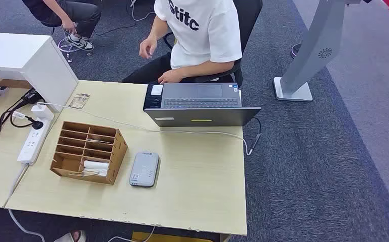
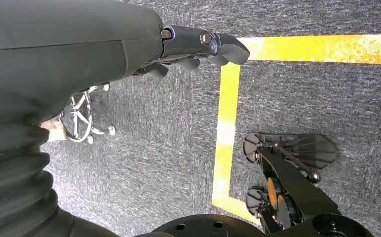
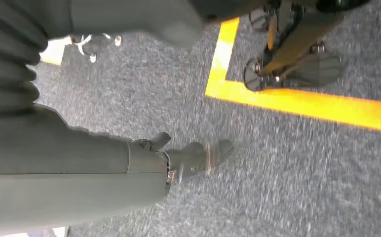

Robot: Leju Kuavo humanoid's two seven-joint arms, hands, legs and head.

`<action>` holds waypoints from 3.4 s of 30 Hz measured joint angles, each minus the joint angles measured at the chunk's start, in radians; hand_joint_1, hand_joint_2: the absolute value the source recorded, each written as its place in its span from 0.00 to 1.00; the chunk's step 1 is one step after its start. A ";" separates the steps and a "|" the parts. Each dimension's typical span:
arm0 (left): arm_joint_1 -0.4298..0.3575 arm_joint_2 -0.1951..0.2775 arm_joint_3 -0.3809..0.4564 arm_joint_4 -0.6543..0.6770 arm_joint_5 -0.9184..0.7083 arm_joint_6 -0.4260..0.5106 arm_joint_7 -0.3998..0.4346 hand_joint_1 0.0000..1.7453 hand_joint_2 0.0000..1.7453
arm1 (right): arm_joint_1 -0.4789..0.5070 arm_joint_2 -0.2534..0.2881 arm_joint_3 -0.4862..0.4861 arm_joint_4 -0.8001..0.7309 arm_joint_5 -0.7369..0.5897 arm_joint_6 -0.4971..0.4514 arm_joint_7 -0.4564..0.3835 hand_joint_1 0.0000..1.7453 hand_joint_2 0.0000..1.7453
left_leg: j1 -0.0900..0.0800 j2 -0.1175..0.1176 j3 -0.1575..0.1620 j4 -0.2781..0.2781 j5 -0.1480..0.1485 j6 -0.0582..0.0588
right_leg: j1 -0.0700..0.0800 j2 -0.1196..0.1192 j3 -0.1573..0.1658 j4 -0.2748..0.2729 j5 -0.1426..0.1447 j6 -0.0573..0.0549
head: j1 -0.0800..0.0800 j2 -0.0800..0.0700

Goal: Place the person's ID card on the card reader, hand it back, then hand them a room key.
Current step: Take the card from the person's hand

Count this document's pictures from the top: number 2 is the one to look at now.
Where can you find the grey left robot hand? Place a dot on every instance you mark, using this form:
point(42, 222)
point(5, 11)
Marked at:
point(63, 39)

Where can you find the chrome stool base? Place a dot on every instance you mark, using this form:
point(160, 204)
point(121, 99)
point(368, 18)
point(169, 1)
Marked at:
point(76, 114)

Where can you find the yellow floor tape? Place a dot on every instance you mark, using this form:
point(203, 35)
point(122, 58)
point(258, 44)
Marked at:
point(229, 98)

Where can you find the black round robot plate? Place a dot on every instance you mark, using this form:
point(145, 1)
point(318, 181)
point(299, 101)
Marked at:
point(203, 227)

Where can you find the black robot foot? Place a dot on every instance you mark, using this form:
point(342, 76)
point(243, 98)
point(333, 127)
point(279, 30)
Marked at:
point(295, 183)

